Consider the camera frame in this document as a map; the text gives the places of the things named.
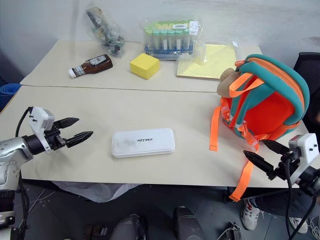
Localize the white sneaker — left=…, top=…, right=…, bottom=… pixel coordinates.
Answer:
left=288, top=216, right=309, bottom=235
left=240, top=198, right=263, bottom=231

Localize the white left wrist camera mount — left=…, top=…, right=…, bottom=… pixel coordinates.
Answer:
left=26, top=106, right=56, bottom=153

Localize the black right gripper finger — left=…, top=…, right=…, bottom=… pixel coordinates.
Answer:
left=261, top=139, right=291, bottom=157
left=242, top=149, right=276, bottom=176

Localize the blue rolled mat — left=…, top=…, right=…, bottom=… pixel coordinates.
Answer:
left=0, top=83, right=22, bottom=114

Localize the white plastic sheet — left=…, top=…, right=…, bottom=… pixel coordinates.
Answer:
left=53, top=181, right=144, bottom=204

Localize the white rectangular case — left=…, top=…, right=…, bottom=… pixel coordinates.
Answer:
left=111, top=127, right=176, bottom=159

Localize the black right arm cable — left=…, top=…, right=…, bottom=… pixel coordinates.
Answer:
left=284, top=158, right=316, bottom=240

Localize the brown plush toy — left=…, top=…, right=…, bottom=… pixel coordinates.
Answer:
left=216, top=67, right=241, bottom=98

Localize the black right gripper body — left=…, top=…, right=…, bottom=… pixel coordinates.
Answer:
left=267, top=150, right=301, bottom=181

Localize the dark rounded shape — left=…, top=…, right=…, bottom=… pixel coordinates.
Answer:
left=111, top=213, right=149, bottom=240
left=173, top=205, right=206, bottom=240

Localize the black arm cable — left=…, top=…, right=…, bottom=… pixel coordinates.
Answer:
left=284, top=158, right=316, bottom=240
left=15, top=106, right=34, bottom=138

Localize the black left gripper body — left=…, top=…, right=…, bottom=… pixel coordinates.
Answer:
left=45, top=126, right=68, bottom=152

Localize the yellow paper sheet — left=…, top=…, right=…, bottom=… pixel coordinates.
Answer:
left=176, top=43, right=238, bottom=81

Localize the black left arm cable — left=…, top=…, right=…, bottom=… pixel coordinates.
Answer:
left=15, top=106, right=34, bottom=138

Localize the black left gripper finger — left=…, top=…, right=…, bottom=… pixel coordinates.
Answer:
left=53, top=116, right=81, bottom=131
left=65, top=130, right=95, bottom=149

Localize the brown sauce bottle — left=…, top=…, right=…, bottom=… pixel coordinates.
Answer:
left=67, top=53, right=114, bottom=79

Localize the clear empty plastic bag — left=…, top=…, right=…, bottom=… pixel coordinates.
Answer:
left=174, top=39, right=240, bottom=76

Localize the yellow foam block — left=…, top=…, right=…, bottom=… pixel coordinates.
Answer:
left=129, top=52, right=161, bottom=81

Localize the black chair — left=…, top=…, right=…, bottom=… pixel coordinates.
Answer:
left=291, top=51, right=320, bottom=132

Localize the dark trouser leg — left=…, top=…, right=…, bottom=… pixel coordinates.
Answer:
left=254, top=188, right=320, bottom=219

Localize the orange and teal backpack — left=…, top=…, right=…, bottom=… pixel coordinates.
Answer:
left=209, top=53, right=311, bottom=203

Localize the bagged test tube rack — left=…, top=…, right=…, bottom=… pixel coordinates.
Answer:
left=142, top=19, right=201, bottom=61

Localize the bagged dark bottle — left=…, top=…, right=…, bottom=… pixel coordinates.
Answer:
left=83, top=6, right=126, bottom=60

